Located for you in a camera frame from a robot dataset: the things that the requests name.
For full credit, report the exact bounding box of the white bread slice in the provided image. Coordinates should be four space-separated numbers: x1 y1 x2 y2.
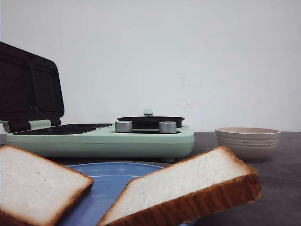
0 145 94 226
99 146 261 226

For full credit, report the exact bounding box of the beige ribbed bowl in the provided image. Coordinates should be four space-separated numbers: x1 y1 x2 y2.
215 127 281 161

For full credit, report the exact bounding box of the breakfast maker hinged lid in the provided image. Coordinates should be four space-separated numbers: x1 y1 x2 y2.
0 42 64 133

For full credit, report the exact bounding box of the mint green breakfast maker base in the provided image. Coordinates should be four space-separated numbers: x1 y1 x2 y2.
7 124 195 161

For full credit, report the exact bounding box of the black round frying pan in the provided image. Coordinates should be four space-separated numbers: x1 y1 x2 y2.
117 108 185 129

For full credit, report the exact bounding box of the right silver control knob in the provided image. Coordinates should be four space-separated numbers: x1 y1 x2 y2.
159 121 177 134

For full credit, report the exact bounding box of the silver control knob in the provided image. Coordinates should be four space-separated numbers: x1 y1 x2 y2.
114 121 133 133
159 121 177 134

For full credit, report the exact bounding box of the left silver control knob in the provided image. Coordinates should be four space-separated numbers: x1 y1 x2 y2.
114 121 133 133

